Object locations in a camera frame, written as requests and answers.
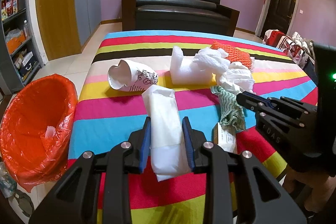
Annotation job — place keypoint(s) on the white foam sheet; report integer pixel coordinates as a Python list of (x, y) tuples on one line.
[(185, 71)]

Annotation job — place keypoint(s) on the dark brown door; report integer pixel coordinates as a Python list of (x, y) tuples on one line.
[(279, 15)]

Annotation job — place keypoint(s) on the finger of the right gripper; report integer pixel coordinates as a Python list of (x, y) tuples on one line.
[(256, 103), (288, 106)]

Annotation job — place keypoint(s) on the yellow wooden panel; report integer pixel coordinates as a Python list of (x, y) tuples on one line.
[(58, 28)]

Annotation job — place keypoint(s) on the black leather sofa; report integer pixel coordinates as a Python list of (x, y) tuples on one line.
[(207, 16)]

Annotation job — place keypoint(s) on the grey bookshelf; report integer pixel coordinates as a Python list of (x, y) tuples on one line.
[(20, 58)]

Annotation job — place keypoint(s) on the white paper towel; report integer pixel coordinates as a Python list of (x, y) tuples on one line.
[(233, 77)]

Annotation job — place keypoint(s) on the small cardboard box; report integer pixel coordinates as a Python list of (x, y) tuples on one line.
[(225, 137)]

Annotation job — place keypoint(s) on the orange foam fruit net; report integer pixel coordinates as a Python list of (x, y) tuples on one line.
[(234, 54)]

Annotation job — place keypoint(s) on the green white striped cloth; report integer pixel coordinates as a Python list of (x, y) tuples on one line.
[(231, 113)]

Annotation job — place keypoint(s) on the red white patterned blanket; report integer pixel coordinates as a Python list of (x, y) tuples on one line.
[(299, 49)]

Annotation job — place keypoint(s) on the crushed white paper cup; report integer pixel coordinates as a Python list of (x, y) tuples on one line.
[(131, 76)]

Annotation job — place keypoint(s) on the white paper bag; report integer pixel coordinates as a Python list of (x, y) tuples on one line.
[(167, 144)]

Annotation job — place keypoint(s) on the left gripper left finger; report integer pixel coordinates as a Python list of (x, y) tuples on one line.
[(96, 185)]

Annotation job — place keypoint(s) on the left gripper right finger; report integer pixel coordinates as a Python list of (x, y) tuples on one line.
[(237, 186)]

